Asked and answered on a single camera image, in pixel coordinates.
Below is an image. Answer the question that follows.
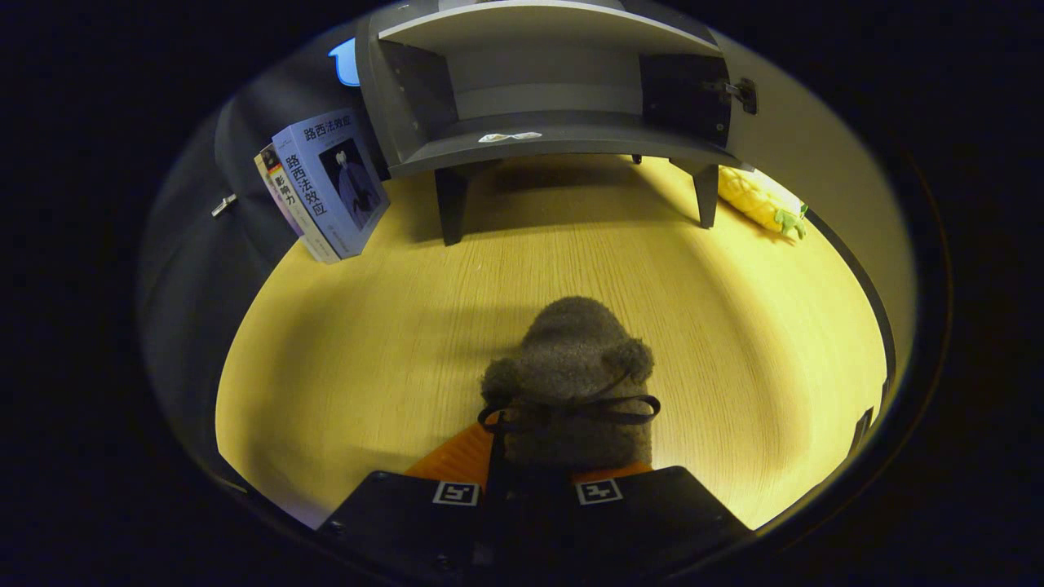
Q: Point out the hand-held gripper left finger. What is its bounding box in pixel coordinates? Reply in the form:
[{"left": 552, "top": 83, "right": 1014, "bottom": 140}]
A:
[{"left": 314, "top": 420, "right": 498, "bottom": 572}]

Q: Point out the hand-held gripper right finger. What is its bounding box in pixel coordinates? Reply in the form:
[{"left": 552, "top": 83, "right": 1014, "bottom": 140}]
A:
[{"left": 567, "top": 461, "right": 751, "bottom": 572}]

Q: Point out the fuzzy brown shoe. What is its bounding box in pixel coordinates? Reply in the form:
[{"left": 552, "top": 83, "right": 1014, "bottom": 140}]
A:
[{"left": 477, "top": 295, "right": 661, "bottom": 490}]

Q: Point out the grey shoe cabinet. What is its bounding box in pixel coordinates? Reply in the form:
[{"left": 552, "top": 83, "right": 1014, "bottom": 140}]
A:
[{"left": 355, "top": 0, "right": 759, "bottom": 247}]

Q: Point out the black backdrop cloth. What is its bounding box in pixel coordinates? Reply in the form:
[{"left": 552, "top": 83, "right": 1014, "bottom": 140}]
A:
[{"left": 139, "top": 24, "right": 388, "bottom": 466}]

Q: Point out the yellow plush toy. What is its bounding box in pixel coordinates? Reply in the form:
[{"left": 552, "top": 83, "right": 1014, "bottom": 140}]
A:
[{"left": 718, "top": 166, "right": 810, "bottom": 241}]

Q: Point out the blue book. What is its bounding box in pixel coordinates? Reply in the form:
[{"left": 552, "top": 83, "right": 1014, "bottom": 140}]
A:
[{"left": 272, "top": 108, "right": 391, "bottom": 260}]

